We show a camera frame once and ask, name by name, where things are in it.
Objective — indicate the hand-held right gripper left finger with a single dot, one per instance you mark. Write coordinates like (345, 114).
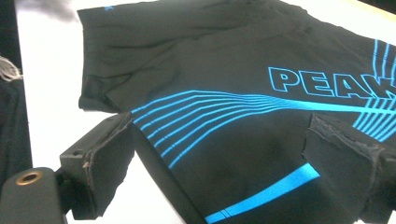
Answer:
(99, 168)

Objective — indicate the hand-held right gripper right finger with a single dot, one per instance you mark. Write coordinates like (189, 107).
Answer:
(348, 168)

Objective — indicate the black T-shirt with blue print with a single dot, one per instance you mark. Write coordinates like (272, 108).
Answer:
(218, 62)

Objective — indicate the dark cloth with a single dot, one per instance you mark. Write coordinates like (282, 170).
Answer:
(12, 130)

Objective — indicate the pale frayed cloth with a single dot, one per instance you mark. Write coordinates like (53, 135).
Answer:
(7, 70)

